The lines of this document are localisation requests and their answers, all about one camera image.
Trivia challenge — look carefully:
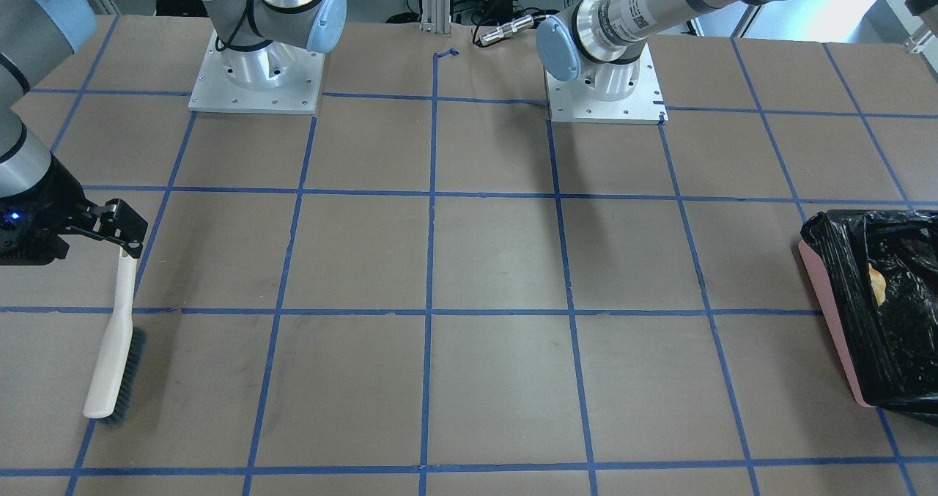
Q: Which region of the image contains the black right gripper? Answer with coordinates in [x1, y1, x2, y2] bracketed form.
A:
[1, 158, 148, 265]

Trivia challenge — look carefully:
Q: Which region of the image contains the beige hand brush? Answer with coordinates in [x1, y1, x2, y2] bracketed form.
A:
[83, 251, 147, 427]

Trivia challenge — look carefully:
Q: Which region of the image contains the brown bread roll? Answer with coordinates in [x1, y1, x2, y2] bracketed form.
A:
[868, 264, 887, 307]

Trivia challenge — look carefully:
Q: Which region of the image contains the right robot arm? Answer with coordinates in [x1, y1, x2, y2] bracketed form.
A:
[1, 0, 147, 270]

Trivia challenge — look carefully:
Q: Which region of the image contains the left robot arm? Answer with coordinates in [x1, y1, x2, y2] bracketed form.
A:
[536, 0, 793, 81]

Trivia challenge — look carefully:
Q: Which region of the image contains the bin with black bag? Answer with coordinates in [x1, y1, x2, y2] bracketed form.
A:
[798, 210, 937, 426]

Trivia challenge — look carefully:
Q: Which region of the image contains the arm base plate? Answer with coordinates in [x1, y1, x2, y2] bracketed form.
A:
[188, 32, 326, 116]
[544, 42, 669, 125]

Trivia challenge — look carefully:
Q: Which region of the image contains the aluminium frame post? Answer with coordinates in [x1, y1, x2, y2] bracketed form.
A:
[419, 0, 452, 37]

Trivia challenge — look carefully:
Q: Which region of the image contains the metal cable connector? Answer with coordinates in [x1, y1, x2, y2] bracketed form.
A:
[473, 15, 536, 48]

